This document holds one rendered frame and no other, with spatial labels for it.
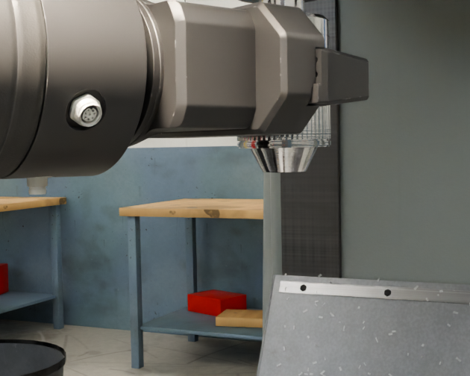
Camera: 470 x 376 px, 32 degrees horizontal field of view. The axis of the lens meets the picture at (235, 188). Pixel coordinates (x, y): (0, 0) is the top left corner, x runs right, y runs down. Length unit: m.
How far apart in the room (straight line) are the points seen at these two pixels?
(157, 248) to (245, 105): 5.02
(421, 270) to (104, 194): 4.81
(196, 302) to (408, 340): 4.13
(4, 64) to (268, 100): 0.11
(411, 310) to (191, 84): 0.49
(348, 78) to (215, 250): 4.77
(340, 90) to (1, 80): 0.18
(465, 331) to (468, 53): 0.25
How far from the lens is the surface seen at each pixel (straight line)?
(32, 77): 0.29
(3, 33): 0.29
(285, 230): 0.81
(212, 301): 4.76
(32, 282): 5.96
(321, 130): 0.40
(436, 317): 0.77
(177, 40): 0.33
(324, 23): 0.41
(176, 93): 0.32
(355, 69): 0.41
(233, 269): 5.12
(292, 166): 0.40
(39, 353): 2.59
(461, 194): 0.77
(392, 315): 0.78
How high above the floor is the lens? 1.21
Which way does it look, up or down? 3 degrees down
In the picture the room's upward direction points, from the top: 1 degrees counter-clockwise
